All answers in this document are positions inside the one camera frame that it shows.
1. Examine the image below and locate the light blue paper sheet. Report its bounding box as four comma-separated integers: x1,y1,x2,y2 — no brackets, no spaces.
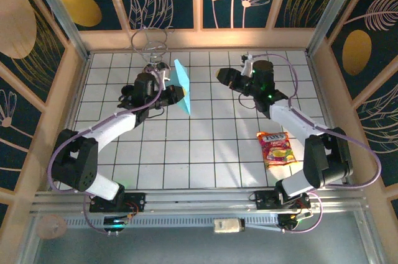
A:
173,58,192,117

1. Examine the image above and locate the colourful candy bag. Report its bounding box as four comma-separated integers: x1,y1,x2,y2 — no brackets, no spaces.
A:
256,131,299,170

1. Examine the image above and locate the black controller box green light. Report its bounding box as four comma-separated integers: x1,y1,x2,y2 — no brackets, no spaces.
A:
103,216,129,234
277,212,312,234

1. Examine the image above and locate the small white box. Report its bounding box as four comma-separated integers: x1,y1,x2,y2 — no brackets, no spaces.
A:
213,218,246,234

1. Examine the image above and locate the round wooden disc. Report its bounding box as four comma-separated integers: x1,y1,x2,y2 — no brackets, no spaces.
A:
36,216,68,240

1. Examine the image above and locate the chrome wire stand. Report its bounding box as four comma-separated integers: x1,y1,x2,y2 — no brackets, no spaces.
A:
130,26,175,72

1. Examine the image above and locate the aluminium frame post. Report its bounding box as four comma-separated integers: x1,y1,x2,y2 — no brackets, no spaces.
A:
26,0,91,60
306,0,363,57

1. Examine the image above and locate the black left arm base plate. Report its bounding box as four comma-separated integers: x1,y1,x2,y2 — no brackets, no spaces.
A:
89,192,147,214

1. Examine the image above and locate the aluminium mounting rail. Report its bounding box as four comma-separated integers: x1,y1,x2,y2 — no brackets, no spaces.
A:
30,186,369,215

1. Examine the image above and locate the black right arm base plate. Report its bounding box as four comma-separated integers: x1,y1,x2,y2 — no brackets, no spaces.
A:
254,189,312,211

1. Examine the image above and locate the slotted grey cable duct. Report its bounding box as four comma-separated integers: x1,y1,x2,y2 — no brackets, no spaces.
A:
63,216,280,229

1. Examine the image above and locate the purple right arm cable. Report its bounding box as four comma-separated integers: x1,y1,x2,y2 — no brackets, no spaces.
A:
248,52,382,234

